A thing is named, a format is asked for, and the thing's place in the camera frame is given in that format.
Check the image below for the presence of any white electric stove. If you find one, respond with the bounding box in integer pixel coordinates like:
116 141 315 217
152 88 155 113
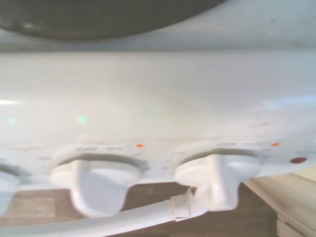
0 0 316 188

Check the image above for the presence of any white burner control knob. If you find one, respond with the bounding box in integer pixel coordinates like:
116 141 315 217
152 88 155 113
49 145 150 219
0 162 23 223
174 144 262 213

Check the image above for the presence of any black electric coil burner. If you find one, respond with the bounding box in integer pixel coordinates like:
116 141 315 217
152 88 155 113
0 0 229 40

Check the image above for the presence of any white oven door handle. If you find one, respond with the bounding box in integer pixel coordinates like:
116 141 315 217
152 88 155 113
0 181 200 237

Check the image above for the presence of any white panelled door cabinet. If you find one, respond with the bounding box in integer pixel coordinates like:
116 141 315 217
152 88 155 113
243 165 316 237

